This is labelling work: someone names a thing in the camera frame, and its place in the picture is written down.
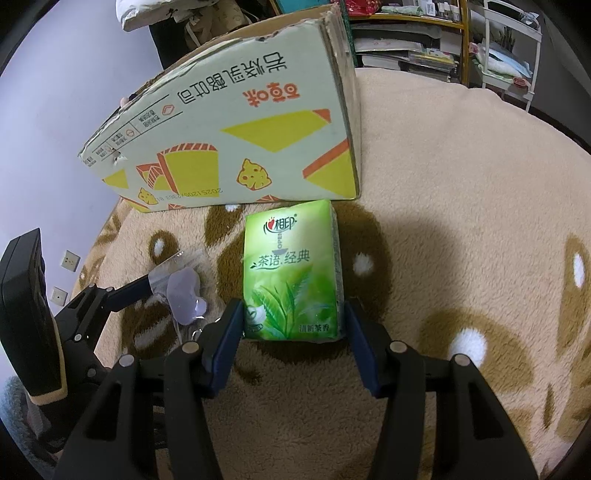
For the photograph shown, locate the green tissue pack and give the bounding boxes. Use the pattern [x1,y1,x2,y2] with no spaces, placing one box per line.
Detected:
[242,200,344,343]

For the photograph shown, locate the white utility cart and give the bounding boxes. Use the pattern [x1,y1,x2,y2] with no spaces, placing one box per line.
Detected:
[469,0,543,111]

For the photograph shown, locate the white wall socket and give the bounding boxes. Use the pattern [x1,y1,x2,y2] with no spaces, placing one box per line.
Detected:
[50,287,68,307]
[60,250,81,273]

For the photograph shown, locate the red patterned bag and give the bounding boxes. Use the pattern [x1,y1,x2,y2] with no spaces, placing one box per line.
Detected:
[345,0,381,17]

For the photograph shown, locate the white puffer jacket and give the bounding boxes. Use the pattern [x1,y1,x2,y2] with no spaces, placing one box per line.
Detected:
[115,0,217,32]

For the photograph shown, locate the beige coat hanging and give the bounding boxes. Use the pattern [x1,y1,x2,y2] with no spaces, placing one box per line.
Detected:
[184,0,252,50]

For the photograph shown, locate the printed cardboard box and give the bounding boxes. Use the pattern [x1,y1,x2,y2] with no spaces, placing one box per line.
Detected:
[79,4,361,213]

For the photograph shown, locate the teal bag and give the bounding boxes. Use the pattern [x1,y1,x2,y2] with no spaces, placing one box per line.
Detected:
[276,0,331,14]

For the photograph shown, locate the lilac item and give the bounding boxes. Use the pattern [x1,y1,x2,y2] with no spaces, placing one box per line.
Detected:
[148,249,207,326]

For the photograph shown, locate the wooden bookshelf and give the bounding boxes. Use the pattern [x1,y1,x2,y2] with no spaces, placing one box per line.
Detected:
[271,0,472,87]

